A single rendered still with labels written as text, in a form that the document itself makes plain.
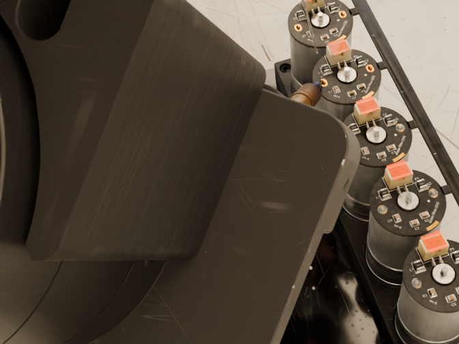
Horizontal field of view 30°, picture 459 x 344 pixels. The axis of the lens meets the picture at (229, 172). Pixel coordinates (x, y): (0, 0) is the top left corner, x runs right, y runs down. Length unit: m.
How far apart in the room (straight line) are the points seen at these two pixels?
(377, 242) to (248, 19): 0.16
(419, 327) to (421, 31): 0.17
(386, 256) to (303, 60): 0.08
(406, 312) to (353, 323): 0.04
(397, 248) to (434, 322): 0.03
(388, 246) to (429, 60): 0.13
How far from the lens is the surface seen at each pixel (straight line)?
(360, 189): 0.31
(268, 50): 0.41
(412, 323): 0.29
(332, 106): 0.32
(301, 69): 0.34
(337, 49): 0.32
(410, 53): 0.41
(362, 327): 0.33
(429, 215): 0.29
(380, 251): 0.30
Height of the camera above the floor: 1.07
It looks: 59 degrees down
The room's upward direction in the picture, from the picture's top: 11 degrees counter-clockwise
